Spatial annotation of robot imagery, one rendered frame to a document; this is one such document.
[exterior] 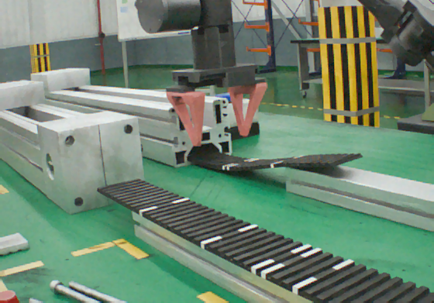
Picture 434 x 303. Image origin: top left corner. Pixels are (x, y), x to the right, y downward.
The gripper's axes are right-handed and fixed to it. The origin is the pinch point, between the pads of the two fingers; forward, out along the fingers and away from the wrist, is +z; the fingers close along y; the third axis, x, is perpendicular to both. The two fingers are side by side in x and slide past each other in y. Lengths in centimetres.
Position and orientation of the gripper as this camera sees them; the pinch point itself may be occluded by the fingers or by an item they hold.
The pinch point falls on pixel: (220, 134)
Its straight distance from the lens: 73.0
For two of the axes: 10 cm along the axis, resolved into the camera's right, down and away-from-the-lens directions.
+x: 5.7, 1.1, -8.1
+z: 0.8, 9.8, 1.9
